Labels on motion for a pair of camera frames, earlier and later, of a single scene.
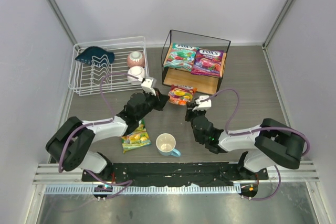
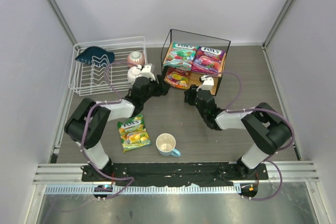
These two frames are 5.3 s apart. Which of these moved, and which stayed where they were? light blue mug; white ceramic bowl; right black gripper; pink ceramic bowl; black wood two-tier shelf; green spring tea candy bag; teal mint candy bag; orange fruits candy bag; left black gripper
Moved: orange fruits candy bag; right black gripper; left black gripper
Stayed: green spring tea candy bag; white ceramic bowl; pink ceramic bowl; black wood two-tier shelf; teal mint candy bag; light blue mug
